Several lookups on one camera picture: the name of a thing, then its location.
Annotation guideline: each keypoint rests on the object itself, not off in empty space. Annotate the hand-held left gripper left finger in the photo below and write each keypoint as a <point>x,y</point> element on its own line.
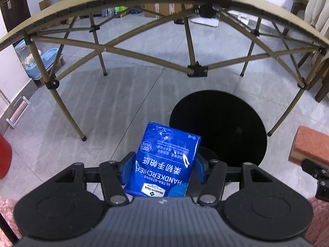
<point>128,169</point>

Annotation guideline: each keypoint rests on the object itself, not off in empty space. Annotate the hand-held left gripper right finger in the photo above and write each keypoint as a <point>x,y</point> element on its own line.
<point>200,171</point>

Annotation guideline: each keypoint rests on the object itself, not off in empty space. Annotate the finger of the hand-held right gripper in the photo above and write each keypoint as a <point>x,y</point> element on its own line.
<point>314,168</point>

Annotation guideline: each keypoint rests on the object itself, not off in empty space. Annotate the orange sponge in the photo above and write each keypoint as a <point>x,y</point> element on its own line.
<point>311,144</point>

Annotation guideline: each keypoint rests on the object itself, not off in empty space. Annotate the blue tissue pack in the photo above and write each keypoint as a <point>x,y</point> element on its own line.
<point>164,159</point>

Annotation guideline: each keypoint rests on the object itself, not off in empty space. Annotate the black trash bin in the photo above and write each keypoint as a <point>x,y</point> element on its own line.
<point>218,123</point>

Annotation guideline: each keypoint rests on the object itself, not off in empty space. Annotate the dark wooden chair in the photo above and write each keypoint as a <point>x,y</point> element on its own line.
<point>321,82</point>

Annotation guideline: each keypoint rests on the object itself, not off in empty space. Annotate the white flat mop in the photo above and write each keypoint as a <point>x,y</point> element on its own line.
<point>18,113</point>

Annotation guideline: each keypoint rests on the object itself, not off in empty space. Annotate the red plastic bucket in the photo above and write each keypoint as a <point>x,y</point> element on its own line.
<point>4,157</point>

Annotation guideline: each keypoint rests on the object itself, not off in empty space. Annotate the white flat board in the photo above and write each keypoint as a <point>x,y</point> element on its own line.
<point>205,21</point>

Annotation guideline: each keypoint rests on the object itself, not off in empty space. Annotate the beige jacket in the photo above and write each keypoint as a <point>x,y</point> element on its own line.
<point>318,12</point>

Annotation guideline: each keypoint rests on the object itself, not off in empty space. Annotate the green snack pack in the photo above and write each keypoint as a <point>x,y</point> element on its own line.
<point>120,10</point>

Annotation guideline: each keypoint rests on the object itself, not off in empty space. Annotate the taped cardboard box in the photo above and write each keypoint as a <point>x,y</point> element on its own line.
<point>164,10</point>

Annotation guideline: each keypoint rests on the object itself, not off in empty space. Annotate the dark wooden side table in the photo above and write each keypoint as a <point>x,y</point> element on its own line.
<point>298,3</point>

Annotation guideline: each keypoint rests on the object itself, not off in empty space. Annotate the khaki folding table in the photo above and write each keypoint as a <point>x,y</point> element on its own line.
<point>51,12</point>

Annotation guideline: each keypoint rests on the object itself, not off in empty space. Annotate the small cardboard box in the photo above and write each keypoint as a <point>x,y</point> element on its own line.
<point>45,4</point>

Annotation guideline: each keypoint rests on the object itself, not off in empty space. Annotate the dark brown door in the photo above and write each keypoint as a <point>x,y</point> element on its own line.
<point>12,5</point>

